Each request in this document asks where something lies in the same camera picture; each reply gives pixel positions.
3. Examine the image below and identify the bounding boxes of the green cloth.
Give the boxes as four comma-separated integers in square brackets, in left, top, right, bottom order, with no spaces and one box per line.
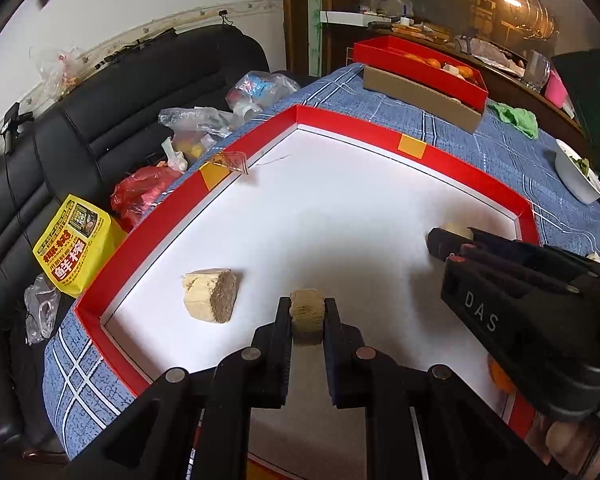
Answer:
[487,101,540,140]

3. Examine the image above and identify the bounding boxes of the black clip device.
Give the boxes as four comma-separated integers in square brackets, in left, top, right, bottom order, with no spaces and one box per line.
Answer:
[0,102,34,154]

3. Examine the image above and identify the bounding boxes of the large red white-lined tray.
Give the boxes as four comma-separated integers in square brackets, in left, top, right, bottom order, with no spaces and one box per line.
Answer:
[74,104,542,480]

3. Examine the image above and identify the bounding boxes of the glass pitcher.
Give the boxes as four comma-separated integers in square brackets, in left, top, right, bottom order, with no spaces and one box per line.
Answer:
[522,50,551,92]

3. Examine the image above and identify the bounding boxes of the pink thermos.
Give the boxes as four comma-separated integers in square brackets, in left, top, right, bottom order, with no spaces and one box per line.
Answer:
[543,67,569,109]

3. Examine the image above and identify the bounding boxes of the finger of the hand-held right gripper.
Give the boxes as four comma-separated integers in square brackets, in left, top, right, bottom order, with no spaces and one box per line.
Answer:
[468,227,600,277]
[426,227,577,294]

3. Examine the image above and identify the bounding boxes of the white bowl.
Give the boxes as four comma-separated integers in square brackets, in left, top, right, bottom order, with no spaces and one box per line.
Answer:
[554,139,600,206]

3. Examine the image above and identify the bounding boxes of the white flat box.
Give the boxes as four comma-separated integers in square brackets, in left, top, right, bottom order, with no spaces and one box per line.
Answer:
[320,10,379,28]

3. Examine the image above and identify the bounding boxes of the small clear plastic bag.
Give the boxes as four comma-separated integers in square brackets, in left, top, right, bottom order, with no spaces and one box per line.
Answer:
[24,274,61,345]

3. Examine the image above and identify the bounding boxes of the black leather sofa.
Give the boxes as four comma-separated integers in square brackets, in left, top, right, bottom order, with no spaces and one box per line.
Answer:
[0,24,301,461]

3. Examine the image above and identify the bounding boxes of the yellow printed bag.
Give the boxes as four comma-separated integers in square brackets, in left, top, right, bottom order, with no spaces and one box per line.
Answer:
[32,194,128,297]

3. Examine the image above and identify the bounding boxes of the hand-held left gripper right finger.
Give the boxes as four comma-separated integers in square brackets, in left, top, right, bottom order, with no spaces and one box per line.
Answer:
[323,297,567,480]

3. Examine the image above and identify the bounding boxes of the small red box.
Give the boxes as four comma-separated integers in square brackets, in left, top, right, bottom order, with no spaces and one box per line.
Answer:
[352,36,490,114]

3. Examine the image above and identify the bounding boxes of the crumpled clear bag on sofa back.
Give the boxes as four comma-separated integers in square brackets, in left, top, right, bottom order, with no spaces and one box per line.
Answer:
[29,47,89,102]

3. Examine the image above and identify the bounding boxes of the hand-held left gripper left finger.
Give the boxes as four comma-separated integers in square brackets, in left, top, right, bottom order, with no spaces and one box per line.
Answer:
[70,296,296,480]

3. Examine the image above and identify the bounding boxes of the red plastic bag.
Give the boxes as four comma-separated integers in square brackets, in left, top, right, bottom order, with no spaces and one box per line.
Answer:
[111,164,184,231]

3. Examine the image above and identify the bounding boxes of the blue plaid tablecloth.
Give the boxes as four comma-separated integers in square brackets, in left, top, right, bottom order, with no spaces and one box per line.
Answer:
[44,62,600,461]

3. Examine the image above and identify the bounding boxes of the brown cardboard box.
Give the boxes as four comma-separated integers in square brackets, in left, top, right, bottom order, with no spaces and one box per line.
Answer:
[363,64,484,135]

